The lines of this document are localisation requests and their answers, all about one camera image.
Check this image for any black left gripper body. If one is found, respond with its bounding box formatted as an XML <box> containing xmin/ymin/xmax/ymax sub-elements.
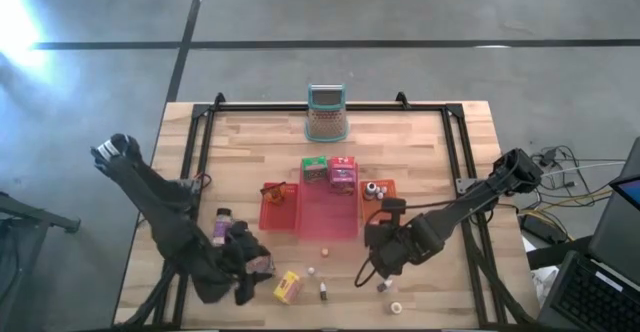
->
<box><xmin>192</xmin><ymin>220</ymin><xmax>274</xmax><ymax>307</ymax></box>

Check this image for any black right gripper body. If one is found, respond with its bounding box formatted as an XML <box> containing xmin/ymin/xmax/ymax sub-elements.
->
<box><xmin>364</xmin><ymin>198</ymin><xmax>444</xmax><ymax>278</ymax></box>

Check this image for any yellow Corn Pops cereal box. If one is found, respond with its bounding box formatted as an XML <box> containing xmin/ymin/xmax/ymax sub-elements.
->
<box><xmin>272</xmin><ymin>270</ymin><xmax>304</xmax><ymax>306</ymax></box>

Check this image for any purple Raisin Bran cereal box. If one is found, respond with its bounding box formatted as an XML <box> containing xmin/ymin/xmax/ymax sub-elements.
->
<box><xmin>328</xmin><ymin>167</ymin><xmax>359</xmax><ymax>196</ymax></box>

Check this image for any red Froot Loops cereal box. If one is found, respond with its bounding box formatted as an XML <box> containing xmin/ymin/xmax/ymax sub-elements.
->
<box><xmin>328</xmin><ymin>155</ymin><xmax>357</xmax><ymax>171</ymax></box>

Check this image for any green Apple Jacks cereal box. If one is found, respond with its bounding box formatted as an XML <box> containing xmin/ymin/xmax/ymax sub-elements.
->
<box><xmin>300</xmin><ymin>155</ymin><xmax>329</xmax><ymax>184</ymax></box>

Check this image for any cereal box with pink label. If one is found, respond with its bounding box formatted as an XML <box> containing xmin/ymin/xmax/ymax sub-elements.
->
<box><xmin>251</xmin><ymin>253</ymin><xmax>277</xmax><ymax>277</ymax></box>

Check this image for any sprinkles jar purple label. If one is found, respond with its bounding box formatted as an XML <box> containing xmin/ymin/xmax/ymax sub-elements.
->
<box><xmin>214</xmin><ymin>207</ymin><xmax>234</xmax><ymax>246</ymax></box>

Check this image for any orange plastic basket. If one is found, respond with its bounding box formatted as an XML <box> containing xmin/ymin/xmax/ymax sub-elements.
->
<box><xmin>358</xmin><ymin>179</ymin><xmax>399</xmax><ymax>227</ymax></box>

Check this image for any red plastic basket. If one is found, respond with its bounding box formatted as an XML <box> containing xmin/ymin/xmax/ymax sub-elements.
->
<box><xmin>258</xmin><ymin>182</ymin><xmax>300</xmax><ymax>233</ymax></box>

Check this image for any pink translucent plastic bin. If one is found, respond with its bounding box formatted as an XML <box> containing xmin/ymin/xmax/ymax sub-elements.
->
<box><xmin>297</xmin><ymin>160</ymin><xmax>361</xmax><ymax>242</ymax></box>

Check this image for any teal mesh basket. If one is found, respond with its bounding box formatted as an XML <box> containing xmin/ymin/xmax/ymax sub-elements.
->
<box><xmin>304</xmin><ymin>83</ymin><xmax>350</xmax><ymax>144</ymax></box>

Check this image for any black power brick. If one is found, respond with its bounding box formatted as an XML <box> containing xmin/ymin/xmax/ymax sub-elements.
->
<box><xmin>519</xmin><ymin>212</ymin><xmax>567</xmax><ymax>246</ymax></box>

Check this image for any crumpled white plastic bag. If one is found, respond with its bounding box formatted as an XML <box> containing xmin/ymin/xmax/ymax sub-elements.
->
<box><xmin>529</xmin><ymin>265</ymin><xmax>562</xmax><ymax>309</ymax></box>

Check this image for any grey laptop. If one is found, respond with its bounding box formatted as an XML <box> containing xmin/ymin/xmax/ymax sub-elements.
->
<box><xmin>537</xmin><ymin>136</ymin><xmax>640</xmax><ymax>332</ymax></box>

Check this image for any black metal stand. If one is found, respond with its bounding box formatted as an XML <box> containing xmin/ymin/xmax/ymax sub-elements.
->
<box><xmin>0</xmin><ymin>190</ymin><xmax>82</xmax><ymax>323</ymax></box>

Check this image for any blue lit screen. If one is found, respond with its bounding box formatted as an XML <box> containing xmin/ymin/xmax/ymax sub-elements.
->
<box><xmin>608</xmin><ymin>173</ymin><xmax>640</xmax><ymax>212</ymax></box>

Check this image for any black metal table frame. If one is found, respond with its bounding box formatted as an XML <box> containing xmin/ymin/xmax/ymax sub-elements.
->
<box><xmin>113</xmin><ymin>91</ymin><xmax>539</xmax><ymax>331</ymax></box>

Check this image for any white cable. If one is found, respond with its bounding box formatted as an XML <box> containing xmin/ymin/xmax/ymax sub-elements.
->
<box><xmin>547</xmin><ymin>159</ymin><xmax>627</xmax><ymax>175</ymax></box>

